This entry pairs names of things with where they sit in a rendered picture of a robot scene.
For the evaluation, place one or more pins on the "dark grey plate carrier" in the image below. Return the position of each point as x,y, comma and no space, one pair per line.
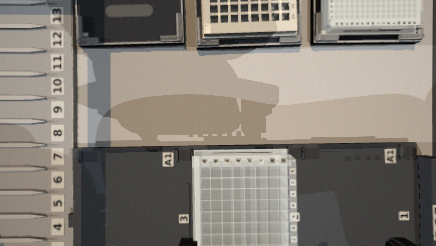
348,194

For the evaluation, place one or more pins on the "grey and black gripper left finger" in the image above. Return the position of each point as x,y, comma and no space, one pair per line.
187,242

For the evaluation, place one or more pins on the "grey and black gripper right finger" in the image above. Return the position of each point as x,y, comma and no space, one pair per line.
399,241

